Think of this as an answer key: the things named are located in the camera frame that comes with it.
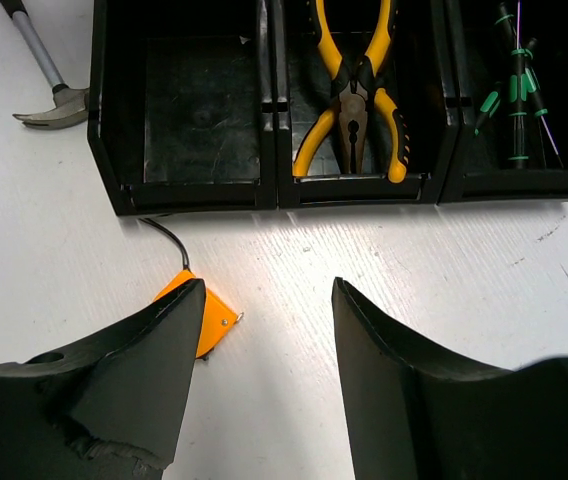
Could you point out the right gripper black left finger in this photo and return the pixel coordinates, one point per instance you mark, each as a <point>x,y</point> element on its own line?
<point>108,406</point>

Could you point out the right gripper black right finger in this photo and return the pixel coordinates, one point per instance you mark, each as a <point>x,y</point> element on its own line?
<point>417,410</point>

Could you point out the yellow black pliers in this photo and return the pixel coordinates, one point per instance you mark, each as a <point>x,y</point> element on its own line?
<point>352,90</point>
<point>400,150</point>

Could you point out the black green precision screwdriver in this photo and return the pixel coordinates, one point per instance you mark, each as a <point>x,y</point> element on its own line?
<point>536,97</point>

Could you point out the orange tape measure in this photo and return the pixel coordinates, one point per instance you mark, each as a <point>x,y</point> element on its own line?
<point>218,317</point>

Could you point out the black compartment tray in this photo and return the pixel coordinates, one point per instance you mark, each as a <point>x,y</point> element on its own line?
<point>202,105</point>

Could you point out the black handled claw hammer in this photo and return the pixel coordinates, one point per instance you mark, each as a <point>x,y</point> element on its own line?
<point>71,105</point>

